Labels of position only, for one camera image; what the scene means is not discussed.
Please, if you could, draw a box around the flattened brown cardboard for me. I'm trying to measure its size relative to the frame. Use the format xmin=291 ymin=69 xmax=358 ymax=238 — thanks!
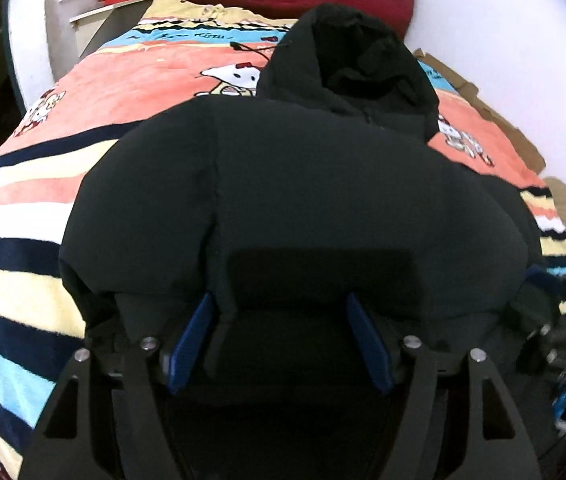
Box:
xmin=413 ymin=49 xmax=546 ymax=173

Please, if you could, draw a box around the black hooded jacket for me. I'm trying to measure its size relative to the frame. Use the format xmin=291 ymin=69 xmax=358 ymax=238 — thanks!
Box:
xmin=58 ymin=2 xmax=546 ymax=411

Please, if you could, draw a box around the striped cartoon cat blanket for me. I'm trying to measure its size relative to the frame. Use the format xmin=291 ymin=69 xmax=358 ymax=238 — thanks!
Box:
xmin=0 ymin=0 xmax=566 ymax=480

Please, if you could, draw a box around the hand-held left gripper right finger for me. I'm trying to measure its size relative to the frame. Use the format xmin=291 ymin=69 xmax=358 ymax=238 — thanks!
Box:
xmin=345 ymin=292 xmax=544 ymax=480

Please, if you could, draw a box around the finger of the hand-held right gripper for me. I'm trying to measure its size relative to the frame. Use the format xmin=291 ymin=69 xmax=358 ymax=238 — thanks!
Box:
xmin=508 ymin=266 xmax=566 ymax=376

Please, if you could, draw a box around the white bedside shelf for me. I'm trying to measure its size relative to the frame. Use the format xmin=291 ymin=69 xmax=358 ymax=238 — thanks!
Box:
xmin=69 ymin=0 xmax=156 ymax=58

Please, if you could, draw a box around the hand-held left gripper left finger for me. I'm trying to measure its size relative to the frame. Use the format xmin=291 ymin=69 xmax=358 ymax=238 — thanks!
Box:
xmin=18 ymin=292 xmax=216 ymax=480

